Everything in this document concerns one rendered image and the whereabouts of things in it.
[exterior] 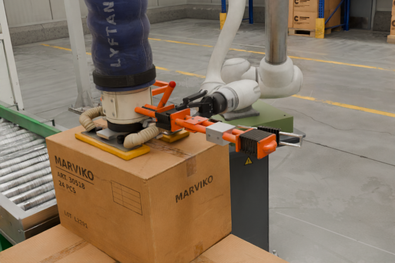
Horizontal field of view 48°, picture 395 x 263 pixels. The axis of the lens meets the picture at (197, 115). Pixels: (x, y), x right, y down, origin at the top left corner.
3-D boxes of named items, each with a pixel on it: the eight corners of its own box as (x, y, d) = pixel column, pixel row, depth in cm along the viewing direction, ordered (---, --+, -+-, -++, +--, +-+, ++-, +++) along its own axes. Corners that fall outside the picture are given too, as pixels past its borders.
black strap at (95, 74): (81, 81, 160) (80, 70, 159) (133, 68, 176) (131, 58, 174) (117, 91, 145) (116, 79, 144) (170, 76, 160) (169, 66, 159)
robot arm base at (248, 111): (243, 103, 236) (242, 93, 234) (260, 115, 216) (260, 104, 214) (210, 108, 231) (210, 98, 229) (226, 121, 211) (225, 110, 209)
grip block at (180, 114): (154, 127, 147) (152, 110, 145) (176, 119, 153) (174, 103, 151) (170, 132, 141) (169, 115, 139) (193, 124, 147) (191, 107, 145)
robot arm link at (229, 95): (238, 113, 161) (227, 117, 157) (220, 108, 167) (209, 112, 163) (237, 88, 158) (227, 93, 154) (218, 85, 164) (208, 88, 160)
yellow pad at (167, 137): (116, 124, 182) (114, 112, 180) (135, 117, 189) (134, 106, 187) (170, 143, 159) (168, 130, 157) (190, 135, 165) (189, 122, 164)
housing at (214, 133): (204, 141, 132) (204, 127, 131) (220, 134, 137) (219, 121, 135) (222, 147, 128) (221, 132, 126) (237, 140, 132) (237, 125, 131)
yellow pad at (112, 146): (74, 137, 170) (73, 125, 168) (97, 130, 176) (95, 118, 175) (127, 161, 146) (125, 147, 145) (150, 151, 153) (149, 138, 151)
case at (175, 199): (60, 225, 185) (44, 137, 172) (133, 188, 213) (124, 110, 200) (158, 286, 147) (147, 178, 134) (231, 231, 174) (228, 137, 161)
